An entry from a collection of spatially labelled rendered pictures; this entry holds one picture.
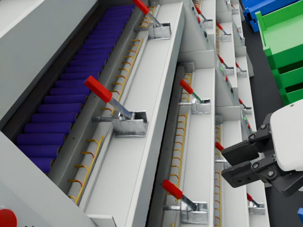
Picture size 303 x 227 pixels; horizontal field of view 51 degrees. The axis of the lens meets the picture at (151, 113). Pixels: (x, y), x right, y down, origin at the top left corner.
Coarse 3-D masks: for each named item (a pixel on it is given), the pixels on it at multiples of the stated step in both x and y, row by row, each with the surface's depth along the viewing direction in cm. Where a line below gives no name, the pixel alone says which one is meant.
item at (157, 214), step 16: (176, 80) 77; (176, 96) 72; (176, 112) 67; (176, 128) 65; (160, 160) 57; (160, 176) 54; (176, 176) 55; (160, 192) 51; (160, 208) 49; (160, 224) 47
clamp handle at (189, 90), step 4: (180, 80) 67; (180, 84) 66; (184, 84) 66; (184, 88) 67; (188, 88) 67; (188, 92) 67; (192, 92) 67; (196, 96) 68; (200, 100) 68; (196, 104) 69
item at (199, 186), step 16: (176, 64) 82; (192, 64) 82; (208, 64) 83; (208, 80) 79; (208, 96) 74; (192, 128) 66; (208, 128) 65; (176, 144) 63; (192, 144) 62; (208, 144) 62; (176, 160) 60; (192, 160) 59; (208, 160) 58; (192, 176) 56; (208, 176) 55; (192, 192) 53; (208, 192) 53; (208, 208) 50; (192, 224) 49; (208, 224) 48
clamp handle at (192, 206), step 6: (162, 186) 46; (168, 186) 46; (174, 186) 47; (174, 192) 46; (180, 192) 47; (180, 198) 47; (186, 198) 48; (186, 204) 47; (192, 204) 48; (192, 210) 48
